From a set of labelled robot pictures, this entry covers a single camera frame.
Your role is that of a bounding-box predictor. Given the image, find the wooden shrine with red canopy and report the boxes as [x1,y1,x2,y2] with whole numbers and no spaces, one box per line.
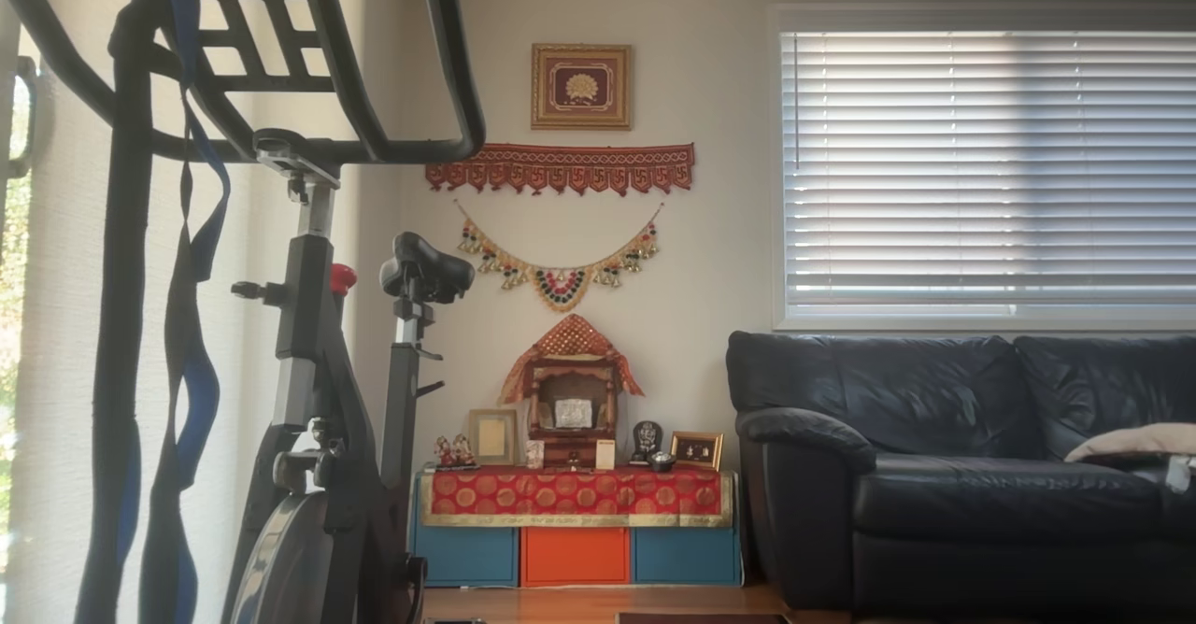
[498,314,646,469]

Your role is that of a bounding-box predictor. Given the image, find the red gold patterned cloth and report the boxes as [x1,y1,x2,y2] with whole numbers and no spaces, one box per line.
[419,468,735,528]

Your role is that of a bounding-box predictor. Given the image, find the small colourful figurines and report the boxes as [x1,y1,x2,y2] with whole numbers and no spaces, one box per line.
[433,434,477,469]

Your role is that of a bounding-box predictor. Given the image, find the orange storage bin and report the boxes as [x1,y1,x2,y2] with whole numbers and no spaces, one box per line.
[520,527,631,587]

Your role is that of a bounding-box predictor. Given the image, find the blue storage bin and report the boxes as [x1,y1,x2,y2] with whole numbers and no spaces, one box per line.
[414,526,519,588]
[633,527,741,586]

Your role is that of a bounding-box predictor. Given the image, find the black exercise bike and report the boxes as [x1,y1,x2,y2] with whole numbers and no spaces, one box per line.
[0,0,487,624]

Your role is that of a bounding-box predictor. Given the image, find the black leather sofa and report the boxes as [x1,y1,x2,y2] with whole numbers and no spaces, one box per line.
[726,330,1196,617]

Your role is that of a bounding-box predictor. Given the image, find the white window blinds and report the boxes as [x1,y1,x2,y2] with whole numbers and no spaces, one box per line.
[781,31,1196,319]

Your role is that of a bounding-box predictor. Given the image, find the white sheer curtain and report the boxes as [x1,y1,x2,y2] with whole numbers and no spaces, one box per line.
[0,0,412,624]

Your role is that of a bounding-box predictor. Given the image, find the beige cushion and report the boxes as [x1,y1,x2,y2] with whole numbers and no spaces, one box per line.
[1065,422,1196,464]

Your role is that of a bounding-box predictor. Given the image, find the beaded garland wall hanging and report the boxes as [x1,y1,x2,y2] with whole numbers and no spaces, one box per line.
[455,200,665,313]

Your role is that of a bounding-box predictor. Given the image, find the red embroidered wall hanging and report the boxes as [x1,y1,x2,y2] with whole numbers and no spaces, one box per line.
[425,143,696,197]

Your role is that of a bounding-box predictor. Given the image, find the pale picture frame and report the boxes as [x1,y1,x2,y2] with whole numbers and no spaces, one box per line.
[468,408,518,466]

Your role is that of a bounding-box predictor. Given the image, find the gold photo frame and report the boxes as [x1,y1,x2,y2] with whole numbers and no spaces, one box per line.
[670,431,724,472]

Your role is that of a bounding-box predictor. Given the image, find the gold framed wall picture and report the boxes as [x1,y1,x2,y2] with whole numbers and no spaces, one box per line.
[531,43,634,131]

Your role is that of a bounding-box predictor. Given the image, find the white window frame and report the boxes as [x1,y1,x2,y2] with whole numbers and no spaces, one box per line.
[771,5,1196,332]

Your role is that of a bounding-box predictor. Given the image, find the black blue hanging strap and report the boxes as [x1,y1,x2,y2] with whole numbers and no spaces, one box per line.
[75,0,232,624]

